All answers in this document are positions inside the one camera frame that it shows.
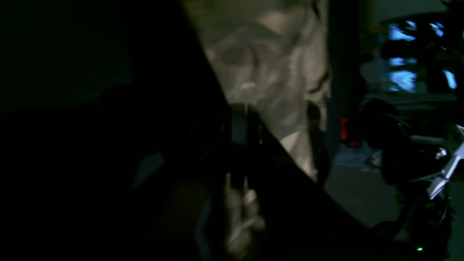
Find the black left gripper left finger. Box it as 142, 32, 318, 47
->
109, 105, 241, 261

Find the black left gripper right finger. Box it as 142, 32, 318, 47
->
250, 112, 414, 261

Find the camouflage t-shirt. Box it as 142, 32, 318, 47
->
181, 0, 331, 261

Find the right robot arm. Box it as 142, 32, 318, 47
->
360, 99, 463, 261

